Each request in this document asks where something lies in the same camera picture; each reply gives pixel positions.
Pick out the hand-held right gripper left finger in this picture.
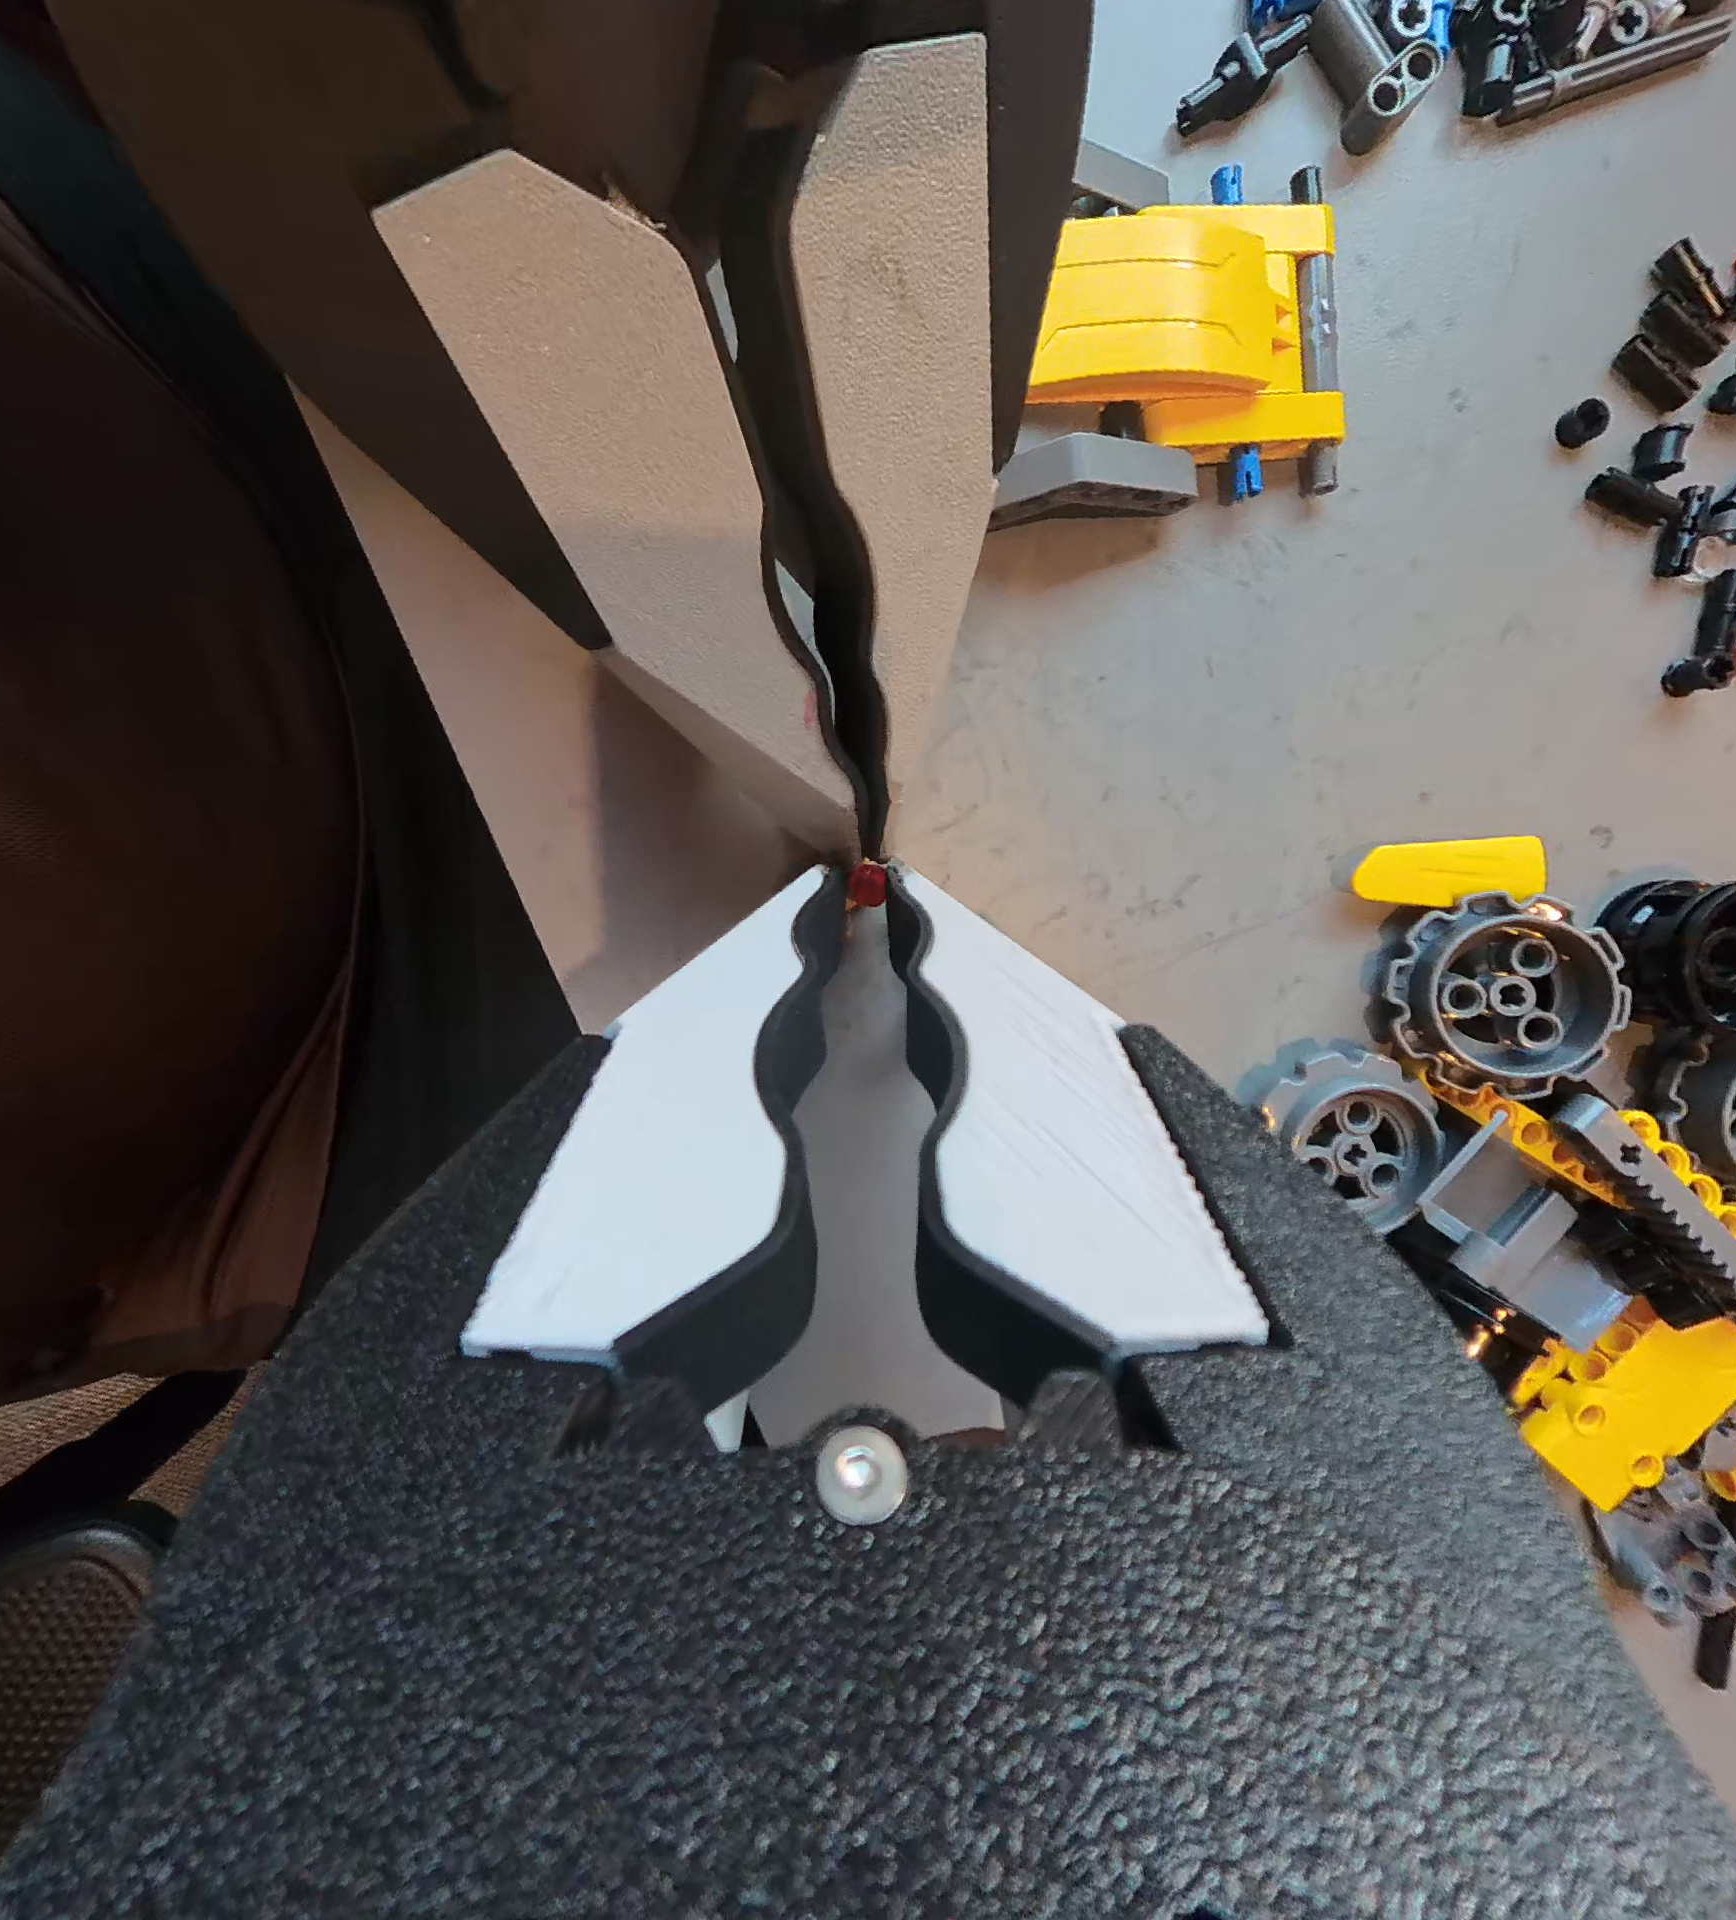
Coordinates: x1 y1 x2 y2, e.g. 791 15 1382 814
465 869 870 1418

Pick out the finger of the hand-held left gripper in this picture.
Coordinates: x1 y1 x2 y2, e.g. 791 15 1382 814
694 24 996 842
369 145 886 866

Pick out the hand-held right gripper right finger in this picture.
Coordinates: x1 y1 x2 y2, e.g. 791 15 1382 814
875 869 1279 1418

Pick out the yellow and grey brick assembly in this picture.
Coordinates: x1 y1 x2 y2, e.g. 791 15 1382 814
989 166 1350 535

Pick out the grey desk with wooden edge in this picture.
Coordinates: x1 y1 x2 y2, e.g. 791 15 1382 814
292 0 1736 1920

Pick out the small grey wheel hub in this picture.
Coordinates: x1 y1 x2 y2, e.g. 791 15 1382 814
1239 1039 1477 1233

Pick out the yellow curved panel piece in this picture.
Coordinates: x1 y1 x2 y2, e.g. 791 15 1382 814
1353 834 1552 909

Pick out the pile of blue grey connectors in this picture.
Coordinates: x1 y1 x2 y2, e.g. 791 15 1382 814
1168 0 1736 153

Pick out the yellow grey brick chassis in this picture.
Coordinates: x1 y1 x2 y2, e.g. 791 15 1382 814
1409 1050 1736 1742

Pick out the pile of black red pins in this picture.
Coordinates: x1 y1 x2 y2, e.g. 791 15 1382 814
1552 187 1736 699

